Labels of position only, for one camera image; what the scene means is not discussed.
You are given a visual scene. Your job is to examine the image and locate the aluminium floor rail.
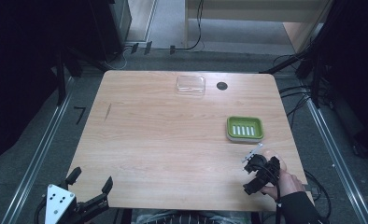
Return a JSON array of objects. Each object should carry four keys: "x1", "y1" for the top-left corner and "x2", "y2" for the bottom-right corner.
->
[
  {"x1": 0, "y1": 77, "x2": 76, "y2": 224},
  {"x1": 305, "y1": 98, "x2": 368, "y2": 224}
]

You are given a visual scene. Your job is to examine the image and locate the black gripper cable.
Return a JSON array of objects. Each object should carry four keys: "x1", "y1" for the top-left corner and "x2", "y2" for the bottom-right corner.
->
[{"x1": 256, "y1": 163, "x2": 283, "y2": 224}]

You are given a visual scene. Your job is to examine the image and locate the clear plastic container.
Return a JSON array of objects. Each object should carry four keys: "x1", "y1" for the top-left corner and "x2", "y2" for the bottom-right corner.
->
[{"x1": 176, "y1": 75, "x2": 206, "y2": 96}]

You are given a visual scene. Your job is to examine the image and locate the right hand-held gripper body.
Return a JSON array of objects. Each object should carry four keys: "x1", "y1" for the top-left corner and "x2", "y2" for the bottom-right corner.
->
[{"x1": 241, "y1": 142, "x2": 281, "y2": 196}]

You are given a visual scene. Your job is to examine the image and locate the light wooden furniture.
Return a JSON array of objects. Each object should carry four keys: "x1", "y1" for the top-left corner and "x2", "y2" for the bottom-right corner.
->
[{"x1": 184, "y1": 0, "x2": 334, "y2": 54}]

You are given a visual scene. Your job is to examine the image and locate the black stand leg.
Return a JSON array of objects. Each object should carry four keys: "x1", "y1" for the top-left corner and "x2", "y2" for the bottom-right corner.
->
[
  {"x1": 259, "y1": 46, "x2": 317, "y2": 76},
  {"x1": 54, "y1": 46, "x2": 84, "y2": 107}
]

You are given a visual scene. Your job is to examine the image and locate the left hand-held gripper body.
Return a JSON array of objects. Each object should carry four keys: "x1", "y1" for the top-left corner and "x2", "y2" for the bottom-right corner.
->
[{"x1": 35, "y1": 183, "x2": 110, "y2": 224}]

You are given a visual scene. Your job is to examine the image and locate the black cabinet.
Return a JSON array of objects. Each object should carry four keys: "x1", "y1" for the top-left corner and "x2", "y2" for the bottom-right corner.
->
[{"x1": 87, "y1": 0, "x2": 134, "y2": 63}]

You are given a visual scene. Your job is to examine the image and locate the bundle of black floor cables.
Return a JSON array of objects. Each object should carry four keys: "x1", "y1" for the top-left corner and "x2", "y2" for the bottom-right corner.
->
[{"x1": 272, "y1": 53, "x2": 317, "y2": 130}]

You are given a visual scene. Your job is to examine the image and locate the green soap dish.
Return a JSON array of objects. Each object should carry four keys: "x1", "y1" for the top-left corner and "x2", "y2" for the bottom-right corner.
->
[{"x1": 225, "y1": 116, "x2": 265, "y2": 145}]

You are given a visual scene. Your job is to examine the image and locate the person's right hand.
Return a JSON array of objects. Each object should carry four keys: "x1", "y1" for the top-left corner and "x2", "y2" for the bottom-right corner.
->
[{"x1": 261, "y1": 170, "x2": 305, "y2": 199}]

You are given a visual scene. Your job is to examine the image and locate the black hanging cable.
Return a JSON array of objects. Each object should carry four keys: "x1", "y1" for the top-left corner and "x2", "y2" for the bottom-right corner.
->
[{"x1": 172, "y1": 0, "x2": 205, "y2": 53}]

